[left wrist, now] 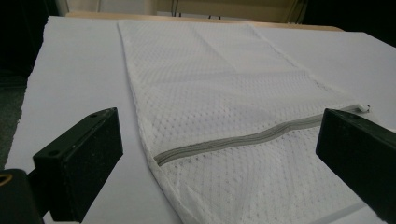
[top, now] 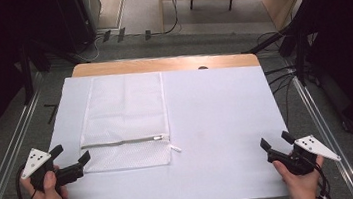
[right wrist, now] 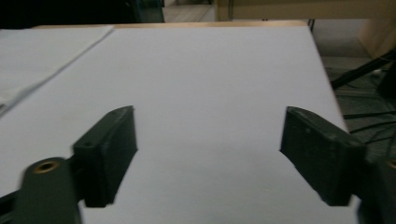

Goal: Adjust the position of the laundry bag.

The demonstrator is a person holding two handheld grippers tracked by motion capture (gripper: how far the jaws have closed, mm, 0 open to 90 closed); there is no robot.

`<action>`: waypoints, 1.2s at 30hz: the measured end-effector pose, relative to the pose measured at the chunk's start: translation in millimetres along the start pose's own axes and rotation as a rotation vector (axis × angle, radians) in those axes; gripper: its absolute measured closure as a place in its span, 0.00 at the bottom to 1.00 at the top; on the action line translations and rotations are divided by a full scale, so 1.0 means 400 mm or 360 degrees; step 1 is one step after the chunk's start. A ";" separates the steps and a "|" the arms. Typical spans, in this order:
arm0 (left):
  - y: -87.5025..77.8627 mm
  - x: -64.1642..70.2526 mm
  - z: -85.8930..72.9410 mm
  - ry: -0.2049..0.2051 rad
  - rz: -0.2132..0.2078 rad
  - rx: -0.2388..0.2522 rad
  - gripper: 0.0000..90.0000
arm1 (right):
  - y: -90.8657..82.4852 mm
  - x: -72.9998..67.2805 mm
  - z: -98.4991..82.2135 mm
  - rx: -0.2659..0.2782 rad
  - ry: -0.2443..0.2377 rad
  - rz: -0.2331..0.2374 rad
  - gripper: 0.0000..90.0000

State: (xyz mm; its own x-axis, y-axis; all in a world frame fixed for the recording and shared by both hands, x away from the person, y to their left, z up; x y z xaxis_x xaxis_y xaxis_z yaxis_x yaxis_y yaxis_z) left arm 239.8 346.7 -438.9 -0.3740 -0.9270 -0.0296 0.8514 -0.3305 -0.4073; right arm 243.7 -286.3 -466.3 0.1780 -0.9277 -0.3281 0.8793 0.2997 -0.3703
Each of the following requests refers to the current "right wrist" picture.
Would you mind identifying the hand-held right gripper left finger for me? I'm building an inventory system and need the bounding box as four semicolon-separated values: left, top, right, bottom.
72;105;138;208

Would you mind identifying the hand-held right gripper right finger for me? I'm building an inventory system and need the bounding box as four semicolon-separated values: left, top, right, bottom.
279;105;367;207

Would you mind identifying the black metal stand leg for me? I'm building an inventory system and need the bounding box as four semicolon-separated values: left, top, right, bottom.
330;48;396;91

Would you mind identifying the white cloth sheet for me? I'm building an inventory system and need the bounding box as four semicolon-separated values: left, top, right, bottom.
0;25;115;117

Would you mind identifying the large white table sheet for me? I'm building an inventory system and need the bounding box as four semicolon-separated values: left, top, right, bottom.
0;25;362;224

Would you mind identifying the beige cabinet side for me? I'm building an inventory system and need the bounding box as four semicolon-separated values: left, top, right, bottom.
358;18;396;59

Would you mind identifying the beige wooden furniture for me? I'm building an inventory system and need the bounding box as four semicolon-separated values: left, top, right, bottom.
214;0;396;22

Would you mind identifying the dark teal bin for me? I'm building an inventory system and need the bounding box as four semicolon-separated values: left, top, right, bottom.
130;0;165;24

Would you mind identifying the black floor cable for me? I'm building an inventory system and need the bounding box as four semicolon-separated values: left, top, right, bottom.
348;120;396;135
343;109;396;120

